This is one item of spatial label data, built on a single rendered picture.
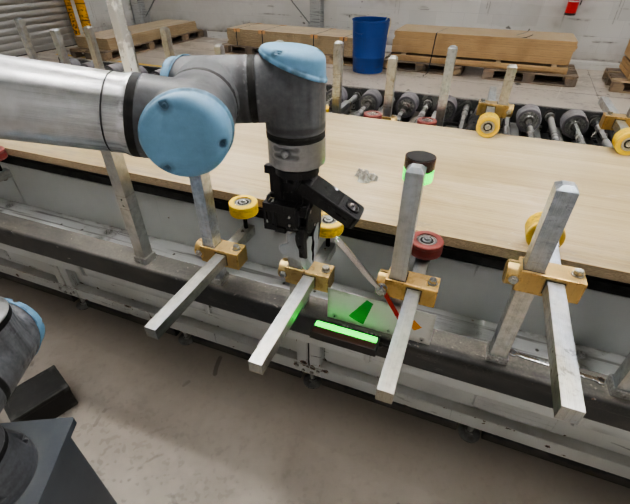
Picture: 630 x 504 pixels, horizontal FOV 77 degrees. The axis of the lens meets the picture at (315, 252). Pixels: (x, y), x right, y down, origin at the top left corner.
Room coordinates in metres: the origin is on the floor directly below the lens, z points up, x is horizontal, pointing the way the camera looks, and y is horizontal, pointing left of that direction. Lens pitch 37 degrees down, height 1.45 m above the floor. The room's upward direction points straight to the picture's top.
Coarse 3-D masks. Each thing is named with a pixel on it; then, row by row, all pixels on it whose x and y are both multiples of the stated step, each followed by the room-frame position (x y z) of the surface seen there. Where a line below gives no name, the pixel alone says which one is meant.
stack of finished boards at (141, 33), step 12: (144, 24) 9.11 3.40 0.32; (156, 24) 9.11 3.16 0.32; (168, 24) 9.11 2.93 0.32; (180, 24) 9.17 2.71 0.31; (192, 24) 9.50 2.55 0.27; (84, 36) 7.67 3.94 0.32; (96, 36) 7.67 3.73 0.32; (108, 36) 7.67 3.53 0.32; (132, 36) 7.92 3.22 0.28; (144, 36) 8.19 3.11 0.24; (156, 36) 8.46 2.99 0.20; (108, 48) 7.42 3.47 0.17
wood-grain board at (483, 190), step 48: (0, 144) 1.39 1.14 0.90; (240, 144) 1.39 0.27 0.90; (336, 144) 1.39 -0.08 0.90; (384, 144) 1.39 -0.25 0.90; (432, 144) 1.39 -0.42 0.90; (480, 144) 1.39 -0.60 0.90; (528, 144) 1.39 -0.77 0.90; (576, 144) 1.39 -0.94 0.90; (240, 192) 1.03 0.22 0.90; (384, 192) 1.03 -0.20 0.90; (432, 192) 1.03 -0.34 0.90; (480, 192) 1.03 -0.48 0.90; (528, 192) 1.03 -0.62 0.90; (624, 192) 1.03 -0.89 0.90; (480, 240) 0.79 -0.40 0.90; (576, 240) 0.79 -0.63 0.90; (624, 240) 0.79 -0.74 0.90
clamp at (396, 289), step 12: (384, 276) 0.69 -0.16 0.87; (408, 276) 0.69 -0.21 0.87; (420, 276) 0.69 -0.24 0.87; (432, 276) 0.69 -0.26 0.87; (396, 288) 0.67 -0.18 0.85; (408, 288) 0.66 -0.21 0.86; (420, 288) 0.65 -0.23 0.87; (432, 288) 0.65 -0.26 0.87; (420, 300) 0.65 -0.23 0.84; (432, 300) 0.64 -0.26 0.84
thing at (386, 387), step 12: (420, 264) 0.74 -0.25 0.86; (408, 300) 0.62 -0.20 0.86; (408, 312) 0.58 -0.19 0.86; (396, 324) 0.55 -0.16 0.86; (408, 324) 0.55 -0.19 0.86; (396, 336) 0.52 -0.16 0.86; (408, 336) 0.52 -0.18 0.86; (396, 348) 0.49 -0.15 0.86; (396, 360) 0.46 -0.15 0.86; (384, 372) 0.44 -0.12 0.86; (396, 372) 0.44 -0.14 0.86; (384, 384) 0.41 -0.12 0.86; (396, 384) 0.42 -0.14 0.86; (384, 396) 0.40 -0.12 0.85
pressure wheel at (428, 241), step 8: (416, 232) 0.81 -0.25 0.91; (424, 232) 0.81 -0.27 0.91; (432, 232) 0.81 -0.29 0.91; (416, 240) 0.78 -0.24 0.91; (424, 240) 0.78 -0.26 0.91; (432, 240) 0.78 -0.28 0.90; (440, 240) 0.78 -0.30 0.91; (416, 248) 0.76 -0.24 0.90; (424, 248) 0.75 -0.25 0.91; (432, 248) 0.74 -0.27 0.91; (440, 248) 0.75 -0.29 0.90; (416, 256) 0.75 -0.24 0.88; (424, 256) 0.74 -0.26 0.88; (432, 256) 0.74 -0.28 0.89
